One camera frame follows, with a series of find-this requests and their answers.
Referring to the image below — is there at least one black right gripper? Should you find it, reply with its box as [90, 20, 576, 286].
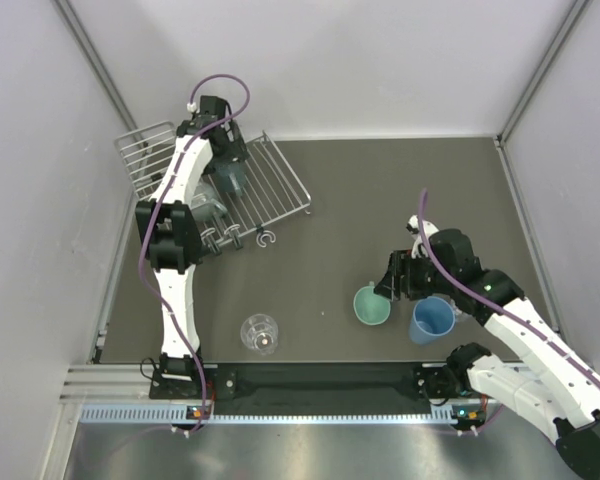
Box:
[375, 247, 457, 300]

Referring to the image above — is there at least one blue-grey ceramic mug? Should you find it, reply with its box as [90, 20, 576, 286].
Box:
[213, 161, 246, 197]

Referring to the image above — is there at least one green teal mug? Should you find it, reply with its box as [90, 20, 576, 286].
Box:
[353, 282, 391, 326]

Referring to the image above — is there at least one grey round ceramic cup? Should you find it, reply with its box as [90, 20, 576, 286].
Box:
[189, 180, 228, 222]

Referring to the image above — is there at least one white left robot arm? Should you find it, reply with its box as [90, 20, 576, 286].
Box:
[135, 115, 246, 400]

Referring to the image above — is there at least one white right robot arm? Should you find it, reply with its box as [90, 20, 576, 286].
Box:
[375, 217, 600, 479]

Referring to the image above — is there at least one blue plastic cup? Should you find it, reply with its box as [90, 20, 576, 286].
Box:
[409, 296, 456, 345]

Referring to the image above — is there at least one clear wine glass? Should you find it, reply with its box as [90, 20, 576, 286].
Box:
[451, 302, 473, 323]

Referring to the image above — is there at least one small metal c-shaped hook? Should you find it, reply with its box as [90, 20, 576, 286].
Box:
[256, 230, 277, 248]

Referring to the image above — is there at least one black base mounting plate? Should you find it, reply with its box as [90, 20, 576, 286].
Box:
[140, 357, 480, 415]

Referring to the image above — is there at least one clear glass tumbler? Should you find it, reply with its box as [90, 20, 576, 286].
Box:
[240, 314, 279, 355]

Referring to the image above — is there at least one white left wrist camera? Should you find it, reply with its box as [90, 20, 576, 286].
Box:
[186, 95, 232, 120]

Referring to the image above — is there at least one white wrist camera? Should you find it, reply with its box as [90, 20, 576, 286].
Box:
[186, 95, 232, 120]
[406, 214, 439, 259]

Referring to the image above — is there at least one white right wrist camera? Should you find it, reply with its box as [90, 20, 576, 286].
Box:
[406, 214, 439, 259]

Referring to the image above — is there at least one metal wire dish rack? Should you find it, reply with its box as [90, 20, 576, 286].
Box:
[114, 121, 311, 256]

